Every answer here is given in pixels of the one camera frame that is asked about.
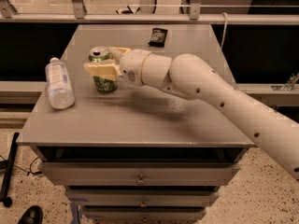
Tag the black snack packet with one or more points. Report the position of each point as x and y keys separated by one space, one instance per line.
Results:
x=158 y=37

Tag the black stand leg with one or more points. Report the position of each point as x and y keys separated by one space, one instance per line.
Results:
x=7 y=167

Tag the clear plastic water bottle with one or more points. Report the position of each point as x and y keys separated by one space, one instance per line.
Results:
x=59 y=87

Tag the grey drawer cabinet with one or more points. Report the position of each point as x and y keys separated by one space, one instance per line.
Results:
x=136 y=154

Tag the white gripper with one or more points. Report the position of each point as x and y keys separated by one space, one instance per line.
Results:
x=131 y=66

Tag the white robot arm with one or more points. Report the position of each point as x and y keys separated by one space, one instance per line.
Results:
x=189 y=77

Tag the metal railing frame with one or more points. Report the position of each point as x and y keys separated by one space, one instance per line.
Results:
x=271 y=12

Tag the green soda can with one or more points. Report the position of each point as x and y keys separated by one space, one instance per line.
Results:
x=99 y=54

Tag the black shoe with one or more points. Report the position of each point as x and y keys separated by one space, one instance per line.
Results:
x=33 y=215

